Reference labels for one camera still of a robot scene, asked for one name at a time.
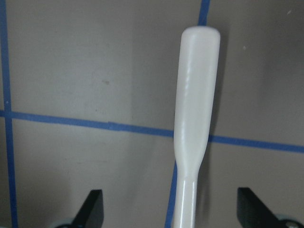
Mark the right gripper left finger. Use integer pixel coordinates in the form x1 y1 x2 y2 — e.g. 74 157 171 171
71 190 104 228

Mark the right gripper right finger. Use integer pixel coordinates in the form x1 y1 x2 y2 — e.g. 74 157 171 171
237 187 304 228

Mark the white hand brush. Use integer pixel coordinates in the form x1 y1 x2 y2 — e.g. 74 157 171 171
173 26 220 228

